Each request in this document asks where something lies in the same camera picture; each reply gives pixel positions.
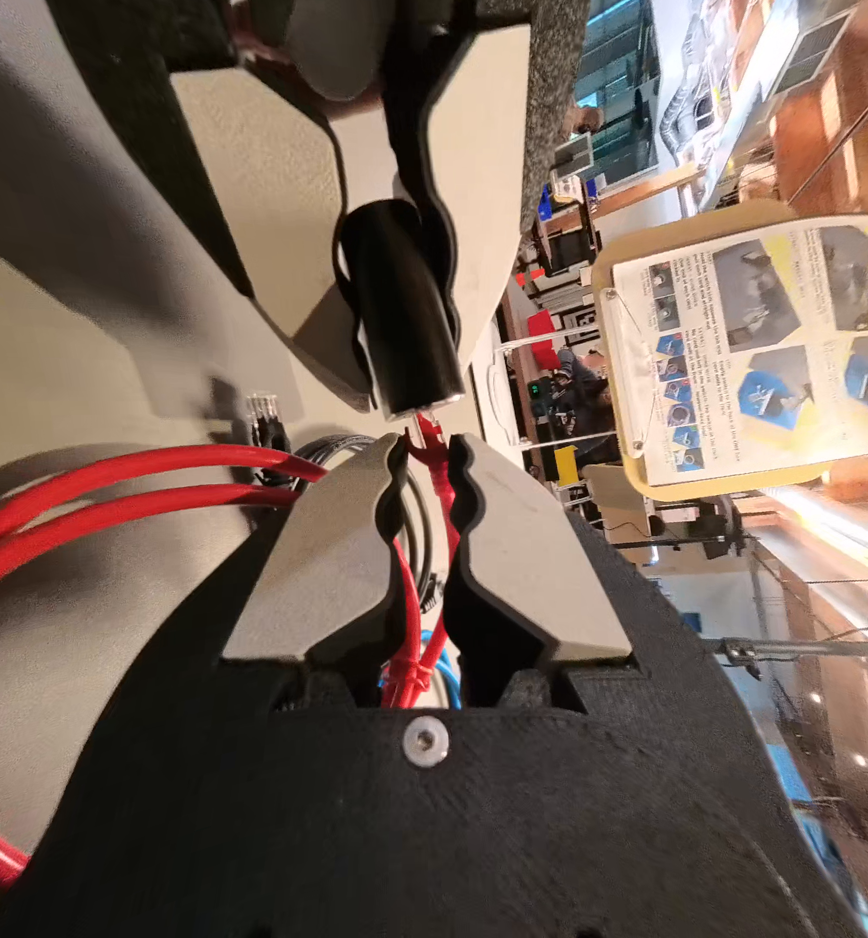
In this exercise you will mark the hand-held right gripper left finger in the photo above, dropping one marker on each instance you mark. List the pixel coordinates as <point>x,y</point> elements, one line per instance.
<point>324,571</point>

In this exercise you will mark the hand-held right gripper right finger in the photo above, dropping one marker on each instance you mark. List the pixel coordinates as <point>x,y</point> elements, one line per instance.
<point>544,571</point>

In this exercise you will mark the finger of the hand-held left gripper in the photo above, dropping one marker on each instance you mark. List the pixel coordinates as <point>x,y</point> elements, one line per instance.
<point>485,183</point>
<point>273,190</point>

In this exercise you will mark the black network switch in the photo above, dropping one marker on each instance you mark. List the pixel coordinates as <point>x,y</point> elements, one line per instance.
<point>405,308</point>

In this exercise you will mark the red storage bin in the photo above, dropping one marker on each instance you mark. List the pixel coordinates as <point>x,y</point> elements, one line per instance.
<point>542,337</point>

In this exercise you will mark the black white marker tag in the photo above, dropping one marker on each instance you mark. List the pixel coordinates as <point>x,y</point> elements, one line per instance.
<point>583,319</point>

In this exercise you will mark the black timer green display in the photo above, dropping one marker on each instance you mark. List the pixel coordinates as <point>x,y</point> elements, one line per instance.
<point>536,390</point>

